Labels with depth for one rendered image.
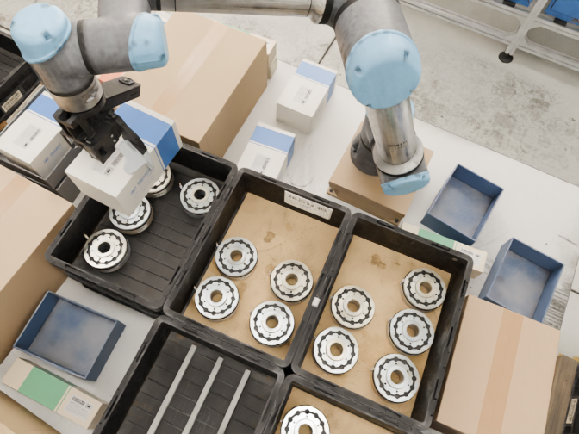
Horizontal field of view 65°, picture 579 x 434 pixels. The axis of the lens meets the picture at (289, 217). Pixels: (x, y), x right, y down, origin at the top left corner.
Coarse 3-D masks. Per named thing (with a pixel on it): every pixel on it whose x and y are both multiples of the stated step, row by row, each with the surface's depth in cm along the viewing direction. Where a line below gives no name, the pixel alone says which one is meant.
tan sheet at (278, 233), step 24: (240, 216) 118; (264, 216) 118; (288, 216) 118; (264, 240) 115; (288, 240) 115; (312, 240) 116; (264, 264) 112; (312, 264) 113; (240, 288) 110; (264, 288) 110; (312, 288) 110; (192, 312) 107; (240, 312) 107; (240, 336) 105
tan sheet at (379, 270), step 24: (360, 240) 116; (360, 264) 113; (384, 264) 114; (408, 264) 114; (336, 288) 111; (384, 288) 111; (384, 312) 109; (432, 312) 109; (360, 336) 106; (384, 336) 106; (312, 360) 103; (360, 360) 104; (360, 384) 102; (408, 408) 100
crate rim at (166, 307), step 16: (240, 176) 111; (256, 176) 111; (304, 192) 110; (336, 208) 108; (208, 224) 106; (336, 240) 106; (192, 256) 102; (176, 288) 99; (320, 288) 100; (192, 320) 96; (304, 320) 97; (224, 336) 95; (256, 352) 94; (288, 352) 94
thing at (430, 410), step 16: (352, 224) 107; (384, 224) 107; (416, 240) 106; (432, 240) 106; (336, 256) 103; (464, 256) 104; (464, 272) 103; (464, 288) 101; (320, 304) 99; (304, 336) 96; (448, 336) 97; (448, 352) 96; (320, 384) 92; (336, 384) 92; (368, 400) 91; (432, 400) 91; (400, 416) 91; (432, 416) 90
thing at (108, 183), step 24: (144, 120) 92; (168, 120) 93; (168, 144) 94; (72, 168) 87; (96, 168) 87; (120, 168) 88; (144, 168) 90; (96, 192) 89; (120, 192) 86; (144, 192) 94
